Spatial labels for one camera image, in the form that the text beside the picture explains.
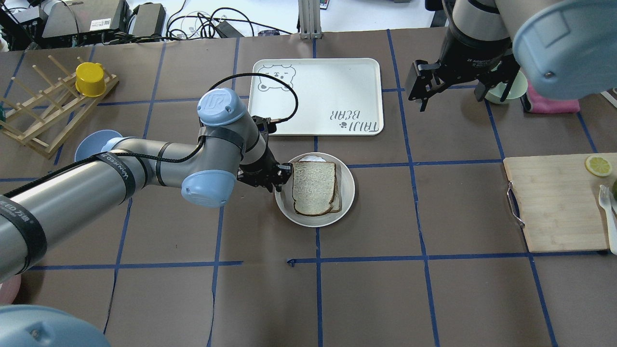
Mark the black computer box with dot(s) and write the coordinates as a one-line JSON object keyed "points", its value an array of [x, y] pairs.
{"points": [[86, 18]]}

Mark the yellow mug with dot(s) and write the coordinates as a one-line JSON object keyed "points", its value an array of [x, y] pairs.
{"points": [[90, 79]]}

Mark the white plastic fork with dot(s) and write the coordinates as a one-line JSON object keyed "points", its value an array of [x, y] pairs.
{"points": [[606, 203]]}

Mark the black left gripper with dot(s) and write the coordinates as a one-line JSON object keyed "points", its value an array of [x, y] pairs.
{"points": [[257, 171]]}

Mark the mint green cup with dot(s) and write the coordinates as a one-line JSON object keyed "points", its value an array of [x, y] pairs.
{"points": [[517, 90]]}

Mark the aluminium frame post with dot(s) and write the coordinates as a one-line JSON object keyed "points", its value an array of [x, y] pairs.
{"points": [[310, 19]]}

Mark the white bread slice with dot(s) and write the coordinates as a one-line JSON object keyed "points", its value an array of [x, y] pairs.
{"points": [[313, 189]]}

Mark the lemon slice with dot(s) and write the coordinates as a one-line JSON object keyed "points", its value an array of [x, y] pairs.
{"points": [[598, 165]]}

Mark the wooden dish rack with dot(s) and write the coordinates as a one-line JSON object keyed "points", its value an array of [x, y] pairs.
{"points": [[44, 122]]}

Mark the bottom bread slice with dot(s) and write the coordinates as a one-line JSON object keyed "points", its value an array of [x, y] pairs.
{"points": [[336, 204]]}

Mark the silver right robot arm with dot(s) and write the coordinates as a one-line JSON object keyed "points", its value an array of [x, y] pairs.
{"points": [[565, 48]]}

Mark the wooden cutting board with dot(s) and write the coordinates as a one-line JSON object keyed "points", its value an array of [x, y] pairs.
{"points": [[558, 204]]}

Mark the black power adapter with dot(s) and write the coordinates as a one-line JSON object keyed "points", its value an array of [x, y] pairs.
{"points": [[148, 20]]}

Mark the blue bowl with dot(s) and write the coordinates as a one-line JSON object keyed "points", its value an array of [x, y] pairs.
{"points": [[95, 143]]}

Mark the fried egg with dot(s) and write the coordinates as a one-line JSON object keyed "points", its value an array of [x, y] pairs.
{"points": [[312, 158]]}

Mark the pink cloth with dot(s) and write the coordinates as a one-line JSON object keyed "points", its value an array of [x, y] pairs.
{"points": [[535, 103]]}

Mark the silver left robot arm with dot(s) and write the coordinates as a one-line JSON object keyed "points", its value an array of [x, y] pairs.
{"points": [[109, 169]]}

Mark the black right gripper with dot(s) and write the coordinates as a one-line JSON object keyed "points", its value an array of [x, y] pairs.
{"points": [[466, 61]]}

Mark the cream bear tray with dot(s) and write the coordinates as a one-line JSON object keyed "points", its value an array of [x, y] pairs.
{"points": [[331, 96]]}

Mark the white round plate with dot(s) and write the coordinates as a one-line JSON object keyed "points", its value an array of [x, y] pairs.
{"points": [[285, 201]]}

